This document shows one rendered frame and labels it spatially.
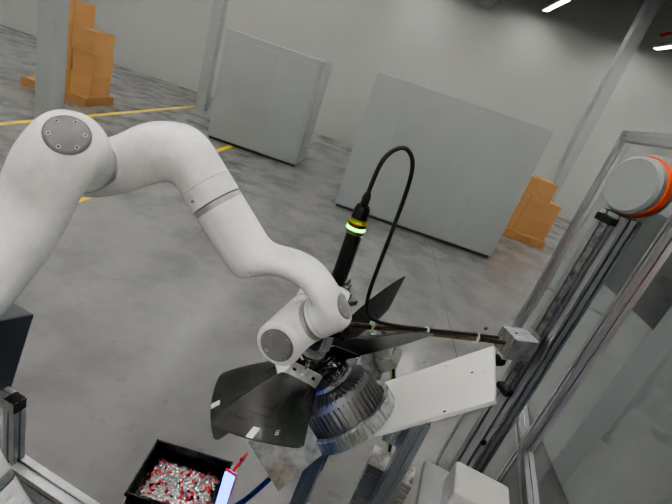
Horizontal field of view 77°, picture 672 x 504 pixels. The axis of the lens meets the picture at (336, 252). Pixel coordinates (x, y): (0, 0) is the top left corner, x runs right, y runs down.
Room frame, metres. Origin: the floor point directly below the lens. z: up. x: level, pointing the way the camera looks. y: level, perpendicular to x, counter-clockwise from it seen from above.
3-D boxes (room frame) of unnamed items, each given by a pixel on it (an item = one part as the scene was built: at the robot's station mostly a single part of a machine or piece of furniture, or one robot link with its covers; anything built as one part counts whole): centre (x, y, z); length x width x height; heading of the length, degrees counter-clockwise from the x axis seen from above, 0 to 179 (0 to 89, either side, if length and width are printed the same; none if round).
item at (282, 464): (0.85, -0.04, 0.98); 0.20 x 0.16 x 0.20; 77
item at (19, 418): (0.67, 0.57, 0.96); 0.03 x 0.03 x 0.20; 77
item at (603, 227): (1.16, -0.65, 1.48); 0.05 x 0.03 x 0.62; 22
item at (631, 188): (1.18, -0.69, 1.88); 0.17 x 0.15 x 0.16; 167
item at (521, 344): (1.14, -0.60, 1.36); 0.10 x 0.07 x 0.08; 112
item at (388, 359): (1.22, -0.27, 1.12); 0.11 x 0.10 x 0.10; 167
